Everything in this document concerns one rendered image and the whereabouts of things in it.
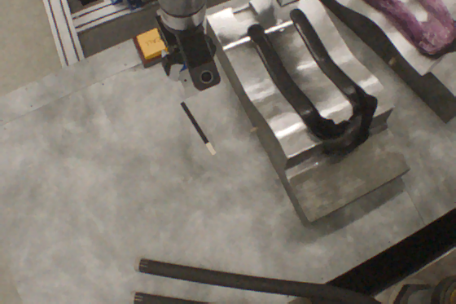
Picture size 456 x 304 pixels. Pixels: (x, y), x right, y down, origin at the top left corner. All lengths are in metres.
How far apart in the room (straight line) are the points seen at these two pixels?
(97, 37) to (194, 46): 1.12
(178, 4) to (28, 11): 1.65
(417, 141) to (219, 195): 0.48
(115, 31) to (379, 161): 1.19
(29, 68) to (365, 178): 1.54
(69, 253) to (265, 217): 0.43
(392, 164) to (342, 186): 0.13
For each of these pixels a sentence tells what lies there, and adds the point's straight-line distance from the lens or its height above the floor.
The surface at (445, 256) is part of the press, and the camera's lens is 1.22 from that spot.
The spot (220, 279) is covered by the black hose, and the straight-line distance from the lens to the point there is 1.00.
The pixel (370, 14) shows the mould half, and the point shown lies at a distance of 1.22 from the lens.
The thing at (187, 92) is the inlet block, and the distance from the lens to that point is 1.02.
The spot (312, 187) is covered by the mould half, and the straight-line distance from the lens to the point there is 1.05.
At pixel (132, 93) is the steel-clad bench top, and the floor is 0.80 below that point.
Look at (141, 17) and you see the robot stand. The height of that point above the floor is 0.21.
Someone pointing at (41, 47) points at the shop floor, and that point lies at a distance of 2.24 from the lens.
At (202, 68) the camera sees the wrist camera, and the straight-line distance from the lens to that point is 0.86.
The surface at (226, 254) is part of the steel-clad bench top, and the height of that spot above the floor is 0.80.
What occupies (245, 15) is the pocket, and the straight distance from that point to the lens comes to 1.18.
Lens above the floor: 1.87
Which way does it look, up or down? 71 degrees down
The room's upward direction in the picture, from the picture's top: 9 degrees clockwise
